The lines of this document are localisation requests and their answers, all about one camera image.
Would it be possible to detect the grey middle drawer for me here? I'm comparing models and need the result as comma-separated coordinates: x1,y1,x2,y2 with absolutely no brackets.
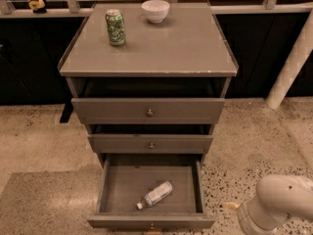
88,134,212,154

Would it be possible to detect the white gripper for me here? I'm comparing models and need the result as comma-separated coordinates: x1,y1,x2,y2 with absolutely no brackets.
225,198,278,235

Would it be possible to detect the grey top drawer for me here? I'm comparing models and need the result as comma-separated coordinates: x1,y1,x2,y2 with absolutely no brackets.
71,98,225,124

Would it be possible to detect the grey wooden drawer cabinet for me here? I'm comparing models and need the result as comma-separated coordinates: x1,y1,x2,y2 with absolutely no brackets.
57,1,240,168

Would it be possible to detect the white ceramic bowl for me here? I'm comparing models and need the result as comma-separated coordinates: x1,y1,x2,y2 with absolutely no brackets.
141,0,170,24

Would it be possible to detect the grey open bottom drawer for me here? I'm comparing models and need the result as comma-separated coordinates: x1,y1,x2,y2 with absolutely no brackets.
88,154,215,230

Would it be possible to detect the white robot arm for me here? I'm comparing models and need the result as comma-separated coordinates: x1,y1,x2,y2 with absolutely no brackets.
224,174,313,235

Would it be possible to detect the green soda can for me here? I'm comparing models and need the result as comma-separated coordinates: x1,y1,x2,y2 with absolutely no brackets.
105,9,126,46

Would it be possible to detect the metal railing ledge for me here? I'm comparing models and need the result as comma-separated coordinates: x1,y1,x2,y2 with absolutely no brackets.
0,0,313,19

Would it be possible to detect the brass top drawer knob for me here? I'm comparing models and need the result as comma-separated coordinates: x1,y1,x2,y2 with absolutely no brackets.
146,109,154,118

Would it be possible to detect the yellow toy on ledge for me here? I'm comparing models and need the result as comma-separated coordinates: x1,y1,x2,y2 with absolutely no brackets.
28,0,47,14

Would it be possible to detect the white diagonal pillar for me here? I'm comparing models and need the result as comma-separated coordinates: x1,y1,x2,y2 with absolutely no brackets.
265,11,313,110

